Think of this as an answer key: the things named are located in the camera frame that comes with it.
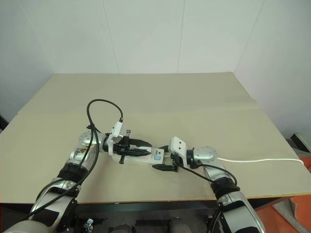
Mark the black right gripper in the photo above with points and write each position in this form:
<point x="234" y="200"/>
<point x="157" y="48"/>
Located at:
<point x="175" y="161"/>

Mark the black table frame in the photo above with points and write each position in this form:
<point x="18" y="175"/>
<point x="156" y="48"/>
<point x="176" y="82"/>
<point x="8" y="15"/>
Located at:
<point x="145" y="206"/>

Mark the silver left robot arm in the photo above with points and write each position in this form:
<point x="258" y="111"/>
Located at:
<point x="80" y="155"/>

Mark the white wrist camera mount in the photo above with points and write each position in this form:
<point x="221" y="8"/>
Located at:
<point x="178" y="145"/>
<point x="117" y="129"/>

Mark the silver metal clamp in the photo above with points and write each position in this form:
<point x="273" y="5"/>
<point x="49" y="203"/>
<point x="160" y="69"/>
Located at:
<point x="88" y="223"/>

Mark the grey floor mat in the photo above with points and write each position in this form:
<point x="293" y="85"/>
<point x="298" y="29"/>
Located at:
<point x="288" y="208"/>

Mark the dark object at wall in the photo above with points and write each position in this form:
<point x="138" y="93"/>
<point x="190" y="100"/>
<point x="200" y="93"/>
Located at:
<point x="3" y="122"/>

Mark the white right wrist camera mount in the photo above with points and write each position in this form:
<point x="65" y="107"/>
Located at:
<point x="178" y="145"/>

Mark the white power strip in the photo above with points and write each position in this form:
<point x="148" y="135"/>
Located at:
<point x="145" y="160"/>

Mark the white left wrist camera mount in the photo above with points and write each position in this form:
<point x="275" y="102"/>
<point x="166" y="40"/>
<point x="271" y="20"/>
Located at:
<point x="117" y="129"/>

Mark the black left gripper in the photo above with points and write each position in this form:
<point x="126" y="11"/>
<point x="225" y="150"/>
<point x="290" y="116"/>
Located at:
<point x="121" y="148"/>

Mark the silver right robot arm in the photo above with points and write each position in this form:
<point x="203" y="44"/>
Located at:
<point x="209" y="155"/>

